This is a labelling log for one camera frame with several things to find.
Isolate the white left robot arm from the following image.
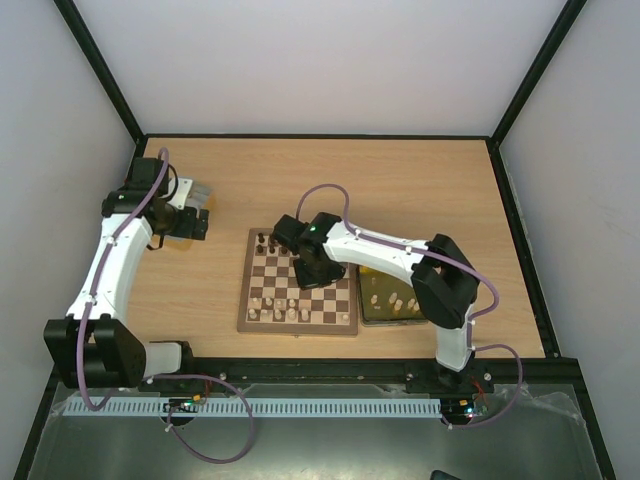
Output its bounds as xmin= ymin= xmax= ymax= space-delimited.
xmin=44 ymin=178 xmax=210 ymax=389

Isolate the black enclosure frame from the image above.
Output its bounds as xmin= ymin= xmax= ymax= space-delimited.
xmin=11 ymin=0 xmax=617 ymax=480

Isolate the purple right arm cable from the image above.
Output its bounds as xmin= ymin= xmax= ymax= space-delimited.
xmin=297 ymin=183 xmax=524 ymax=431

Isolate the gold interior green tin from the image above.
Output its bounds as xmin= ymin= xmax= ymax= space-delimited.
xmin=357 ymin=266 xmax=428 ymax=326

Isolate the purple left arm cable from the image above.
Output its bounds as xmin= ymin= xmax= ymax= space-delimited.
xmin=77 ymin=145 xmax=255 ymax=461

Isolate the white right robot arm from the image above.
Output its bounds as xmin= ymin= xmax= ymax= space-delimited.
xmin=274 ymin=212 xmax=479 ymax=392

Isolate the wooden chess board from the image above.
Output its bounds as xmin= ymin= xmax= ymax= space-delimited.
xmin=237 ymin=228 xmax=359 ymax=337

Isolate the silver interior yellow tin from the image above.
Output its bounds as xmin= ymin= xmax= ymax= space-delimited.
xmin=165 ymin=177 xmax=212 ymax=241

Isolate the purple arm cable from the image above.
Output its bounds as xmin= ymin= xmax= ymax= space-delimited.
xmin=297 ymin=183 xmax=524 ymax=431
xmin=77 ymin=145 xmax=255 ymax=461

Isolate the black mounting rail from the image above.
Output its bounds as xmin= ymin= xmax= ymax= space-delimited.
xmin=143 ymin=357 xmax=586 ymax=398

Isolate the dark phone corner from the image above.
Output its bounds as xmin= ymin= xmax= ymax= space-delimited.
xmin=430 ymin=470 xmax=460 ymax=480

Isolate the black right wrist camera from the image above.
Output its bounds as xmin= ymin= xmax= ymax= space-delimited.
xmin=271 ymin=214 xmax=308 ymax=255

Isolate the white slotted cable duct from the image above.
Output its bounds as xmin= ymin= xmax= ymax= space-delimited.
xmin=62 ymin=397 xmax=441 ymax=419

